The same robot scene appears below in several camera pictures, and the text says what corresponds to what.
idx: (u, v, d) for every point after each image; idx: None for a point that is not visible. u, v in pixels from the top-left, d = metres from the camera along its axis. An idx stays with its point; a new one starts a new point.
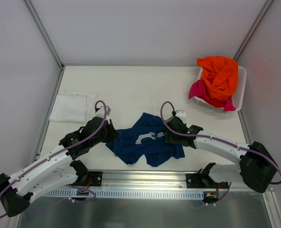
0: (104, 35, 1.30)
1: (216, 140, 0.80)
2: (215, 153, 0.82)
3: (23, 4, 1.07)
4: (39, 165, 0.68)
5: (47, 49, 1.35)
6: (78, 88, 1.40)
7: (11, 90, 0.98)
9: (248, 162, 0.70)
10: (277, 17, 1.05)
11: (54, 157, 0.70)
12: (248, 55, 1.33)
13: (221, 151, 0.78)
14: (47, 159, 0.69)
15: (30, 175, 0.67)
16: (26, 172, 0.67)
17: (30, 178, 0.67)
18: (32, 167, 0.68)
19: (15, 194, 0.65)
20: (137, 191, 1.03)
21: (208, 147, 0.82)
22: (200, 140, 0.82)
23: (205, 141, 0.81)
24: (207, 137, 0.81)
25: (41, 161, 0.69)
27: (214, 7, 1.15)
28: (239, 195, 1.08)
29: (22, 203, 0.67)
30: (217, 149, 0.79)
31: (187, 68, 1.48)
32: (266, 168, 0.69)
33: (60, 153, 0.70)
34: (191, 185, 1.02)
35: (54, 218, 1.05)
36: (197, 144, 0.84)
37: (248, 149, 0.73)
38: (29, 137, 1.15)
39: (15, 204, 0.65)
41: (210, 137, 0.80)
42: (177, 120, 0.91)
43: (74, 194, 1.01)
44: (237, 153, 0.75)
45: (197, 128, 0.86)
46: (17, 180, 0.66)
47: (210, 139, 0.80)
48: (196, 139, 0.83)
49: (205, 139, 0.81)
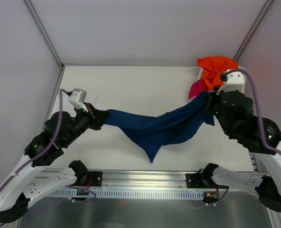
0: (104, 33, 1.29)
1: None
2: (270, 170, 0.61)
3: (22, 4, 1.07)
4: (9, 182, 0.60)
5: (47, 48, 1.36)
6: (79, 88, 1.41)
7: (11, 91, 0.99)
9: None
10: (278, 16, 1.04)
11: (21, 172, 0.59)
12: (248, 55, 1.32)
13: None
14: (14, 175, 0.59)
15: (4, 192, 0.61)
16: None
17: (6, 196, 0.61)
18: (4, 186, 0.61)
19: None
20: (137, 191, 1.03)
21: (271, 164, 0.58)
22: (277, 159, 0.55)
23: None
24: None
25: (8, 178, 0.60)
27: (213, 7, 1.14)
28: (239, 195, 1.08)
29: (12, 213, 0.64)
30: None
31: (187, 68, 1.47)
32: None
33: (26, 166, 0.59)
34: (191, 185, 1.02)
35: (54, 218, 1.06)
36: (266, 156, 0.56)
37: None
38: (29, 137, 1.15)
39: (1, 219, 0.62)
41: None
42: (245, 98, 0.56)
43: (74, 194, 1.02)
44: None
45: (276, 134, 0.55)
46: None
47: None
48: (274, 156, 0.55)
49: None
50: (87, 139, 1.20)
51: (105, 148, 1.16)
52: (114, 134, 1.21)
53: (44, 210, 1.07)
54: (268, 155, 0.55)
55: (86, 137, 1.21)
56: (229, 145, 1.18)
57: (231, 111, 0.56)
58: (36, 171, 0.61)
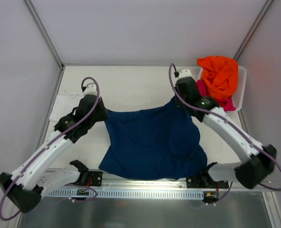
0: (104, 33, 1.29)
1: (230, 126, 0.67)
2: (223, 138, 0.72)
3: (22, 3, 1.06)
4: (38, 156, 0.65)
5: (47, 48, 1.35)
6: (79, 88, 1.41)
7: (11, 91, 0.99)
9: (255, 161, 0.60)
10: (278, 16, 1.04)
11: (53, 145, 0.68)
12: (247, 56, 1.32)
13: (230, 140, 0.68)
14: (46, 148, 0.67)
15: (33, 166, 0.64)
16: (27, 167, 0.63)
17: (34, 172, 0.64)
18: (30, 162, 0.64)
19: (21, 189, 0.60)
20: (137, 191, 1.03)
21: (218, 129, 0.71)
22: (212, 118, 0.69)
23: (219, 123, 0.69)
24: (222, 118, 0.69)
25: (40, 151, 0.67)
27: (214, 6, 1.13)
28: (239, 195, 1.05)
29: (32, 199, 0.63)
30: (229, 137, 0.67)
31: (187, 68, 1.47)
32: (266, 171, 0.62)
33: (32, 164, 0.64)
34: (191, 185, 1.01)
35: (54, 218, 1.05)
36: (208, 121, 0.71)
37: (260, 149, 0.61)
38: (29, 137, 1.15)
39: (19, 199, 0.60)
41: (224, 121, 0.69)
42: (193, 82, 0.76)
43: (74, 194, 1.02)
44: (248, 148, 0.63)
45: (213, 103, 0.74)
46: (21, 175, 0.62)
47: (223, 122, 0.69)
48: (208, 116, 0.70)
49: (218, 119, 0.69)
50: (87, 139, 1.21)
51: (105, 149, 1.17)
52: None
53: (44, 210, 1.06)
54: (205, 117, 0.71)
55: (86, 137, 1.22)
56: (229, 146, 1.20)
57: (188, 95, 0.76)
58: (46, 163, 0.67)
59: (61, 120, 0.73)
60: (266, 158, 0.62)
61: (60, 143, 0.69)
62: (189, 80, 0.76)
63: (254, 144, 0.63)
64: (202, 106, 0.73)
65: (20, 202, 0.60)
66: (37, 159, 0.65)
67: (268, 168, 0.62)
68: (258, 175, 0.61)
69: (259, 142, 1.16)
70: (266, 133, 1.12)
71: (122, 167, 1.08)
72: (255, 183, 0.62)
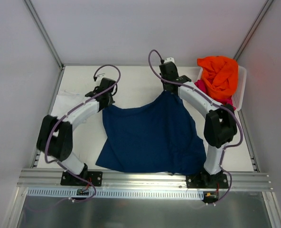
0: (104, 33, 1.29)
1: (196, 93, 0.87)
2: (193, 105, 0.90)
3: (22, 3, 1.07)
4: (77, 109, 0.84)
5: (48, 48, 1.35)
6: (79, 88, 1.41)
7: (11, 91, 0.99)
9: (213, 115, 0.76)
10: (277, 16, 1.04)
11: (88, 103, 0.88)
12: (247, 56, 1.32)
13: (198, 104, 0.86)
14: (83, 103, 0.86)
15: (76, 112, 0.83)
16: (71, 111, 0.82)
17: (76, 115, 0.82)
18: (75, 108, 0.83)
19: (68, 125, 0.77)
20: (137, 191, 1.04)
21: (189, 97, 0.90)
22: (183, 89, 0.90)
23: (187, 91, 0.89)
24: (191, 88, 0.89)
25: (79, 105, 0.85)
27: (214, 6, 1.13)
28: (240, 195, 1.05)
29: (68, 145, 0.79)
30: (195, 101, 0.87)
31: (187, 68, 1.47)
32: (228, 129, 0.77)
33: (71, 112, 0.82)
34: (191, 185, 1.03)
35: (53, 217, 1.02)
36: (180, 91, 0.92)
37: (219, 106, 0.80)
38: (29, 137, 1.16)
39: (66, 133, 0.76)
41: (192, 90, 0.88)
42: (172, 65, 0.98)
43: (74, 194, 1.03)
44: (208, 107, 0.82)
45: (185, 79, 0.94)
46: (66, 117, 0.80)
47: (192, 91, 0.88)
48: (180, 88, 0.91)
49: (188, 90, 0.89)
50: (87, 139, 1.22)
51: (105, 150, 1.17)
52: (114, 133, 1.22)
53: (44, 210, 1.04)
54: (178, 89, 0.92)
55: (86, 137, 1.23)
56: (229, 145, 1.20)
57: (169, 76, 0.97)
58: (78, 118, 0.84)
59: (88, 93, 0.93)
60: (228, 119, 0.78)
61: (92, 103, 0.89)
62: (172, 65, 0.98)
63: (213, 103, 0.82)
64: (177, 81, 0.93)
65: (66, 136, 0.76)
66: (79, 108, 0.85)
67: (229, 127, 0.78)
68: (219, 130, 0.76)
69: (259, 142, 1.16)
70: (265, 132, 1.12)
71: (120, 162, 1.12)
72: (218, 140, 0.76)
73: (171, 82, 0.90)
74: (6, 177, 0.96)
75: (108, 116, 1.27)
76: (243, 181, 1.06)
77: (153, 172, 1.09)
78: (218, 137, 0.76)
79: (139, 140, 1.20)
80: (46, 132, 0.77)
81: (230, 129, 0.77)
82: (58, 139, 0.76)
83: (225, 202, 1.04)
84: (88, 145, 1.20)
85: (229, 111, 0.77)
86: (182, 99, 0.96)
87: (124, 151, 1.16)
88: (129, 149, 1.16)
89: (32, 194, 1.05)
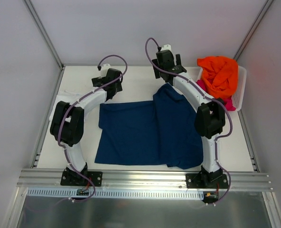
0: (104, 33, 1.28)
1: (190, 85, 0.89)
2: (187, 95, 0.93)
3: (22, 3, 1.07)
4: (87, 96, 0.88)
5: (48, 49, 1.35)
6: (79, 88, 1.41)
7: (11, 91, 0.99)
9: (205, 108, 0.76)
10: (278, 16, 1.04)
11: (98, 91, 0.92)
12: (247, 56, 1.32)
13: (190, 94, 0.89)
14: (93, 92, 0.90)
15: (87, 99, 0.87)
16: (82, 98, 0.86)
17: (86, 102, 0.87)
18: (86, 94, 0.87)
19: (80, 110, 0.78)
20: (137, 191, 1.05)
21: (183, 88, 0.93)
22: (178, 80, 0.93)
23: (182, 82, 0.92)
24: (185, 80, 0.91)
25: (88, 93, 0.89)
27: (215, 6, 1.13)
28: (240, 195, 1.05)
29: (79, 129, 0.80)
30: (188, 91, 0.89)
31: (187, 68, 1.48)
32: (217, 121, 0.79)
33: (82, 99, 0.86)
34: (191, 185, 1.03)
35: (52, 218, 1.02)
36: (175, 81, 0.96)
37: (210, 99, 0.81)
38: (29, 137, 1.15)
39: (79, 117, 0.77)
41: (187, 81, 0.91)
42: (169, 54, 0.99)
43: (74, 194, 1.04)
44: (200, 99, 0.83)
45: (181, 69, 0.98)
46: (78, 103, 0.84)
47: (186, 82, 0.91)
48: (175, 78, 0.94)
49: (182, 80, 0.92)
50: (87, 139, 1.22)
51: (105, 150, 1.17)
52: (114, 133, 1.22)
53: (43, 210, 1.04)
54: (173, 79, 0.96)
55: (86, 137, 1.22)
56: (229, 145, 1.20)
57: (165, 65, 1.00)
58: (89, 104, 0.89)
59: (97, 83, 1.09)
60: (218, 111, 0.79)
61: (101, 91, 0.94)
62: (168, 55, 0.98)
63: (206, 96, 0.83)
64: (172, 71, 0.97)
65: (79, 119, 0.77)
66: (89, 95, 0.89)
67: (219, 118, 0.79)
68: (208, 122, 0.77)
69: (259, 142, 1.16)
70: (265, 132, 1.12)
71: (118, 156, 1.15)
72: (206, 131, 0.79)
73: (166, 72, 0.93)
74: (6, 177, 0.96)
75: (107, 112, 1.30)
76: (243, 181, 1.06)
77: (152, 164, 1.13)
78: (206, 129, 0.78)
79: (136, 135, 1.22)
80: (60, 115, 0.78)
81: (219, 122, 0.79)
82: (70, 123, 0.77)
83: (225, 202, 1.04)
84: (88, 145, 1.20)
85: (219, 103, 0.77)
86: (177, 87, 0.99)
87: (122, 145, 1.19)
88: (127, 144, 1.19)
89: (32, 194, 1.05)
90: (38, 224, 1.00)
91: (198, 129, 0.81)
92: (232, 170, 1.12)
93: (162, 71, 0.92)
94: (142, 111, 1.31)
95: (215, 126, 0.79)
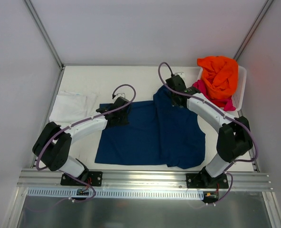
0: (104, 33, 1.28)
1: (207, 105, 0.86)
2: (203, 117, 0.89)
3: (22, 4, 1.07)
4: (82, 122, 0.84)
5: (48, 49, 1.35)
6: (79, 88, 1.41)
7: (11, 91, 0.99)
9: (227, 129, 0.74)
10: (277, 16, 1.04)
11: (97, 118, 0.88)
12: (247, 56, 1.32)
13: (209, 115, 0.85)
14: (91, 118, 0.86)
15: (80, 126, 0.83)
16: (76, 124, 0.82)
17: (79, 128, 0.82)
18: (80, 121, 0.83)
19: (66, 137, 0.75)
20: (137, 191, 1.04)
21: (199, 109, 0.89)
22: (193, 101, 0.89)
23: (197, 103, 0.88)
24: (200, 99, 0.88)
25: (86, 118, 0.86)
27: (214, 6, 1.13)
28: (240, 195, 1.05)
29: (62, 156, 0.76)
30: (206, 113, 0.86)
31: (187, 68, 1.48)
32: (243, 144, 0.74)
33: (74, 125, 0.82)
34: (191, 185, 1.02)
35: (53, 218, 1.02)
36: (189, 103, 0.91)
37: (232, 119, 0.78)
38: (29, 137, 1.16)
39: (64, 146, 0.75)
41: (202, 101, 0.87)
42: (179, 79, 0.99)
43: (74, 194, 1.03)
44: (221, 119, 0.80)
45: (194, 90, 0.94)
46: (69, 128, 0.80)
47: (202, 103, 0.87)
48: (189, 99, 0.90)
49: (198, 101, 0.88)
50: (87, 139, 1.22)
51: (105, 150, 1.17)
52: (114, 134, 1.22)
53: (44, 209, 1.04)
54: (187, 101, 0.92)
55: (86, 137, 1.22)
56: None
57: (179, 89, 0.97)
58: (82, 131, 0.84)
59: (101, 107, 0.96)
60: (243, 133, 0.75)
61: (100, 119, 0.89)
62: (177, 78, 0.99)
63: (226, 115, 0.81)
64: (187, 93, 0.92)
65: (62, 148, 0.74)
66: (85, 122, 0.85)
67: (245, 140, 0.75)
68: (232, 145, 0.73)
69: (259, 142, 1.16)
70: (265, 133, 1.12)
71: (118, 156, 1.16)
72: (231, 155, 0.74)
73: (180, 94, 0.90)
74: (6, 177, 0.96)
75: None
76: (243, 181, 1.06)
77: (151, 164, 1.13)
78: (231, 152, 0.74)
79: (136, 134, 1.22)
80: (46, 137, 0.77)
81: (245, 144, 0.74)
82: (53, 148, 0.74)
83: (225, 202, 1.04)
84: (88, 145, 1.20)
85: (243, 125, 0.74)
86: (192, 109, 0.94)
87: (121, 145, 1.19)
88: (127, 144, 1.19)
89: (32, 194, 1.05)
90: (38, 224, 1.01)
91: (223, 153, 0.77)
92: (232, 170, 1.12)
93: (175, 92, 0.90)
94: (142, 112, 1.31)
95: (242, 149, 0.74)
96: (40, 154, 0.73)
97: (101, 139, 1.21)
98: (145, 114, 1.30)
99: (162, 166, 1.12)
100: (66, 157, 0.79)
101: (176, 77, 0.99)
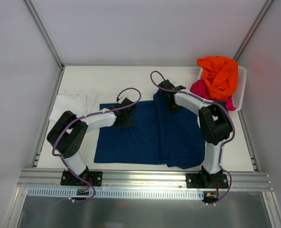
0: (104, 33, 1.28)
1: (190, 96, 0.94)
2: (190, 108, 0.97)
3: (22, 4, 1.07)
4: (96, 115, 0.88)
5: (48, 49, 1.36)
6: (79, 88, 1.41)
7: (11, 91, 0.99)
9: (206, 111, 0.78)
10: (277, 16, 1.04)
11: (107, 113, 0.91)
12: (247, 56, 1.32)
13: (192, 105, 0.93)
14: (102, 112, 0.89)
15: (94, 118, 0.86)
16: (90, 115, 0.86)
17: (93, 120, 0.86)
18: (95, 112, 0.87)
19: (83, 125, 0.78)
20: (137, 191, 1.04)
21: (185, 101, 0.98)
22: (179, 95, 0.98)
23: (182, 96, 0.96)
24: (184, 93, 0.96)
25: (98, 112, 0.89)
27: (215, 6, 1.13)
28: (240, 195, 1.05)
29: (76, 143, 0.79)
30: (190, 103, 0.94)
31: (187, 68, 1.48)
32: (223, 125, 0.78)
33: (88, 116, 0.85)
34: (191, 185, 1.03)
35: (52, 218, 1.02)
36: (177, 99, 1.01)
37: (210, 102, 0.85)
38: (29, 137, 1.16)
39: (80, 132, 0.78)
41: (186, 94, 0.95)
42: (167, 82, 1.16)
43: (74, 194, 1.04)
44: (201, 105, 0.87)
45: (180, 87, 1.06)
46: (84, 118, 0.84)
47: (186, 95, 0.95)
48: (175, 94, 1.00)
49: (182, 95, 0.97)
50: (87, 138, 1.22)
51: (105, 150, 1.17)
52: (114, 133, 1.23)
53: (43, 210, 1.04)
54: (175, 97, 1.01)
55: (86, 137, 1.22)
56: (229, 145, 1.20)
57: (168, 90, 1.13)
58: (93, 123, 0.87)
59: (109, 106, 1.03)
60: (221, 114, 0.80)
61: (111, 115, 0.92)
62: (166, 82, 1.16)
63: (205, 100, 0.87)
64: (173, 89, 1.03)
65: (79, 134, 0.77)
66: (98, 114, 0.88)
67: (224, 122, 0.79)
68: (212, 125, 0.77)
69: (259, 142, 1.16)
70: (265, 132, 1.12)
71: (118, 155, 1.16)
72: (214, 137, 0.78)
73: (167, 90, 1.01)
74: (6, 177, 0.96)
75: None
76: (243, 181, 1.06)
77: (151, 163, 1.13)
78: (213, 133, 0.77)
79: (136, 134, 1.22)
80: (61, 125, 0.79)
81: (225, 125, 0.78)
82: (69, 135, 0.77)
83: (224, 202, 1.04)
84: (88, 145, 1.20)
85: (220, 106, 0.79)
86: (180, 104, 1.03)
87: (121, 145, 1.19)
88: (127, 144, 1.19)
89: (32, 194, 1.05)
90: (38, 224, 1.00)
91: (206, 136, 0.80)
92: (232, 170, 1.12)
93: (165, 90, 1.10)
94: (142, 111, 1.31)
95: (223, 129, 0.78)
96: (57, 140, 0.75)
97: (101, 139, 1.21)
98: (145, 113, 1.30)
99: (162, 166, 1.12)
100: (79, 145, 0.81)
101: (166, 81, 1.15)
